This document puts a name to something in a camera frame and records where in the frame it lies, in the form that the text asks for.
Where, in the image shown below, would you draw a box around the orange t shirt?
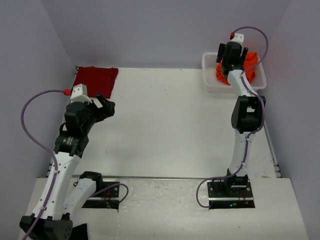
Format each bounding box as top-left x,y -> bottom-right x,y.
215,51 -> 261,87

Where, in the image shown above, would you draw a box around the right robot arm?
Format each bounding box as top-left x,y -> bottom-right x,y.
212,41 -> 266,198

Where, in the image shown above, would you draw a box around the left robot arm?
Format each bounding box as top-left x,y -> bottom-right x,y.
19,93 -> 116,240

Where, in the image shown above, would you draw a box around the folded dark red shirt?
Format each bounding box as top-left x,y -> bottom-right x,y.
73,66 -> 119,99

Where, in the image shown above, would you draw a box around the white plastic basket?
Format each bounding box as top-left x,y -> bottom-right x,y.
201,52 -> 267,94

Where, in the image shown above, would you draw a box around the black cloth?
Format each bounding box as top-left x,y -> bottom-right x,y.
69,223 -> 89,240

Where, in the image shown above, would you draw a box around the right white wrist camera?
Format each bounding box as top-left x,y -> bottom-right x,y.
230,33 -> 244,45

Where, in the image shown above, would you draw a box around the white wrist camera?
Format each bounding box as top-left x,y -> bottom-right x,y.
230,33 -> 244,45
70,83 -> 91,103

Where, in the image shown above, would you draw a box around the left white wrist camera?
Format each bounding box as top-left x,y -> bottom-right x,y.
70,83 -> 91,103

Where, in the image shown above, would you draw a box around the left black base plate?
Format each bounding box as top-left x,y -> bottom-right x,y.
73,178 -> 121,201

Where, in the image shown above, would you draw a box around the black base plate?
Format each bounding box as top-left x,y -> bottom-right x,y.
207,175 -> 253,199
73,178 -> 121,201

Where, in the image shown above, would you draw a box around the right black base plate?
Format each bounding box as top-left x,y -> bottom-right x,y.
207,175 -> 253,199

